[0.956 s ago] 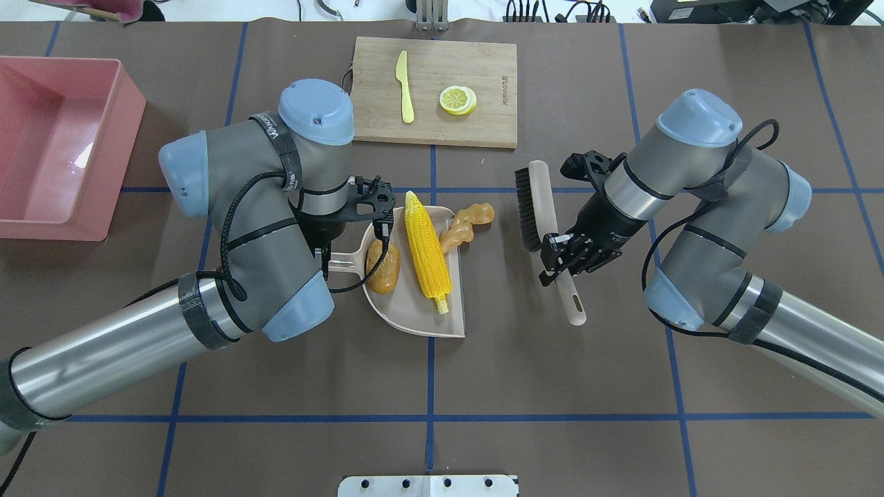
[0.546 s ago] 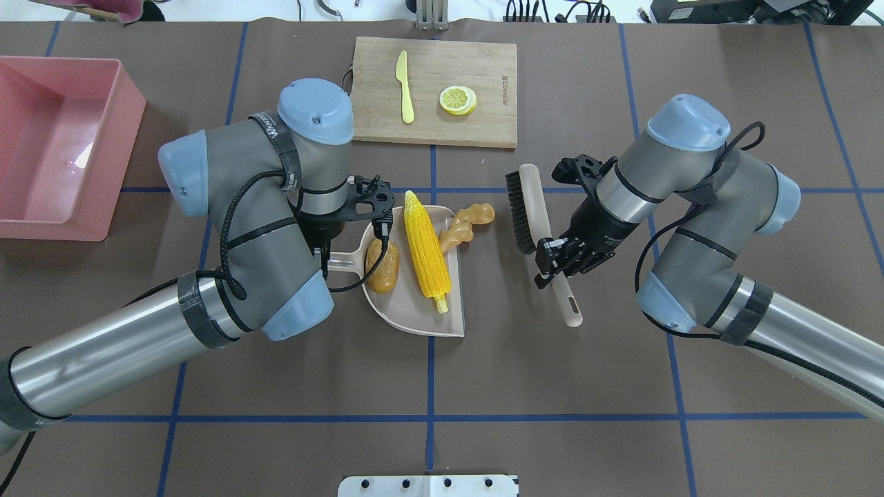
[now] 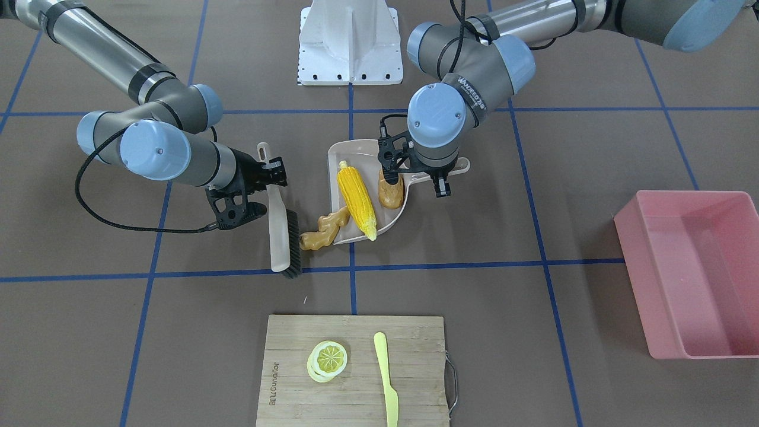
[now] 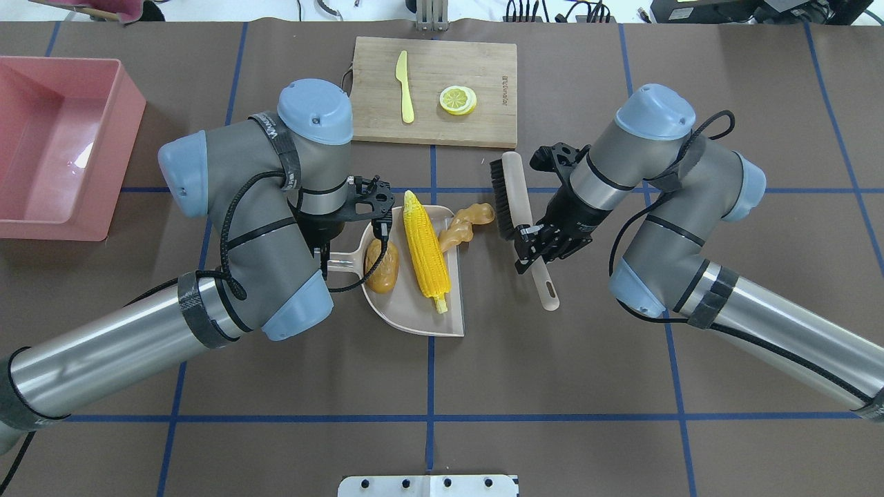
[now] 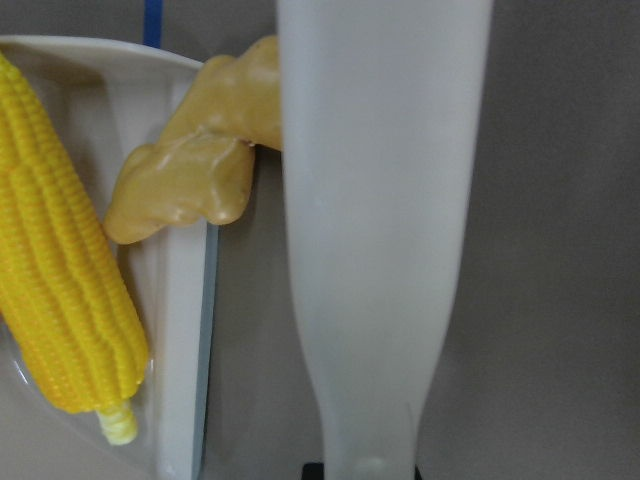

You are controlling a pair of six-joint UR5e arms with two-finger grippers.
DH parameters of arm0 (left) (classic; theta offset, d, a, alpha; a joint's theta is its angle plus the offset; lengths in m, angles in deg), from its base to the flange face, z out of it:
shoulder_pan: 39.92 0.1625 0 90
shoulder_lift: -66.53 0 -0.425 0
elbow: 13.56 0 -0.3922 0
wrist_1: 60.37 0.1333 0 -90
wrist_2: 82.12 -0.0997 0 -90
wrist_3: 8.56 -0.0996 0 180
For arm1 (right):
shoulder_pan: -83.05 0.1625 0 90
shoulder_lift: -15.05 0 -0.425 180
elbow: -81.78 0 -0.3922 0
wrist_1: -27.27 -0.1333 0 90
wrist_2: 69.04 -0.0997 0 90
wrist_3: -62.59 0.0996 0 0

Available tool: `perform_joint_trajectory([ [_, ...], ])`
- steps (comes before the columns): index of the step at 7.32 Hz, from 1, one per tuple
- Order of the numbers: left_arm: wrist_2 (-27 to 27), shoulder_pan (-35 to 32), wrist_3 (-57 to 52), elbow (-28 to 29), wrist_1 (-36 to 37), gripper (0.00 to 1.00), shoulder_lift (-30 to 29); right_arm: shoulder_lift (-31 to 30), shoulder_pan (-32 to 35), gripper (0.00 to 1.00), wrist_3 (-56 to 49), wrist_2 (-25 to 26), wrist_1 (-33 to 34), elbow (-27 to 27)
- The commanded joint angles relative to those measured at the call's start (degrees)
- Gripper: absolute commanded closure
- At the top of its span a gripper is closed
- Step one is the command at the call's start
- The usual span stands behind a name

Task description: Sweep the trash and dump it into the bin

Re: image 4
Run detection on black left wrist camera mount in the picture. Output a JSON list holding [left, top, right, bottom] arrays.
[[341, 175, 395, 222]]

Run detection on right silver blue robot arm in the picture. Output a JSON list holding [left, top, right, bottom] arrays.
[[512, 83, 883, 422]]

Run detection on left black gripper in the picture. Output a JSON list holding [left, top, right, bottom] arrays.
[[297, 207, 394, 279]]

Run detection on yellow toy knife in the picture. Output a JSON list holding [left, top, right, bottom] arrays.
[[395, 50, 416, 125]]

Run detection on wooden cutting board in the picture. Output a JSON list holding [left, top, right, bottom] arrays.
[[350, 37, 518, 150]]

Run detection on yellow toy lemon slice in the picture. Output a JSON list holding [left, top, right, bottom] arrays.
[[439, 86, 478, 116]]

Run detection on beige hand brush black bristles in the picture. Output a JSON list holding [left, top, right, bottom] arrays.
[[490, 151, 559, 311]]

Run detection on pink cloth on wooden rack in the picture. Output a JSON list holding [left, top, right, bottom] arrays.
[[31, 1, 144, 24]]

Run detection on yellow toy corn cob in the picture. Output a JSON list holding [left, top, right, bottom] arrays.
[[402, 190, 451, 314]]

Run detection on pink plastic bin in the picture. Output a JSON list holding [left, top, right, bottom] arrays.
[[1, 56, 146, 242]]

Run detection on brown toy potato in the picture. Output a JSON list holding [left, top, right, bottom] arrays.
[[364, 239, 400, 295]]

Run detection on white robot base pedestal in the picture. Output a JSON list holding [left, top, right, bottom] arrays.
[[337, 474, 520, 496]]

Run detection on aluminium frame post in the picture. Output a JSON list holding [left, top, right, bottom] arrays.
[[414, 0, 449, 32]]

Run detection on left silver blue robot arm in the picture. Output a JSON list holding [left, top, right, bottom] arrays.
[[1, 79, 394, 453]]

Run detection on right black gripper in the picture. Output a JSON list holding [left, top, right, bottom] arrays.
[[514, 186, 610, 275]]

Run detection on beige plastic dustpan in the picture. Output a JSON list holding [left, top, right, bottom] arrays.
[[327, 205, 466, 338]]

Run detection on tan toy ginger root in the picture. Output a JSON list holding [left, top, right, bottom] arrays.
[[439, 202, 495, 253]]

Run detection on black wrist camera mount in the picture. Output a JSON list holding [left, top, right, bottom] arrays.
[[528, 142, 591, 185], [341, 175, 395, 222]]

